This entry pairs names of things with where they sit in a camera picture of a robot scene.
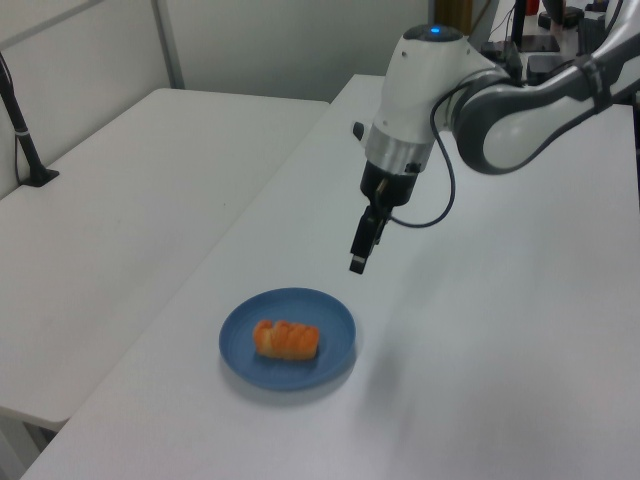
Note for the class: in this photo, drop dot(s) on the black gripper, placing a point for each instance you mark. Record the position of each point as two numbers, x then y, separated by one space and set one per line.
395 187

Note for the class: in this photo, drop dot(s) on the orange braided bread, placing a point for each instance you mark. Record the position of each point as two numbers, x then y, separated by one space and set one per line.
286 340

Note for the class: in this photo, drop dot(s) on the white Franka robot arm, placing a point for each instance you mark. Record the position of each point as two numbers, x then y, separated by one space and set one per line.
425 85

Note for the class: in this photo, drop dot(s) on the blue round plate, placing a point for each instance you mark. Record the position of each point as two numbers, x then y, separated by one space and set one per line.
330 325

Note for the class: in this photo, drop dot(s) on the black box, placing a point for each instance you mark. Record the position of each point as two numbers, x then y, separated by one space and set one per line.
547 62

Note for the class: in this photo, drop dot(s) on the white side table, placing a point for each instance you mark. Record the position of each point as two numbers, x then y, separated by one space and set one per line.
125 200

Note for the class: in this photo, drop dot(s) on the black flat stand base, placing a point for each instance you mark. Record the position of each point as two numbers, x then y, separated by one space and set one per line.
542 43

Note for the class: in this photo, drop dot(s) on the grey partition post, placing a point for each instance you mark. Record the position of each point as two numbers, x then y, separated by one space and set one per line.
167 45

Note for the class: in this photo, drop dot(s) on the black camera stand pole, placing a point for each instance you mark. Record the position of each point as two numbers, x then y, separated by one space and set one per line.
22 135

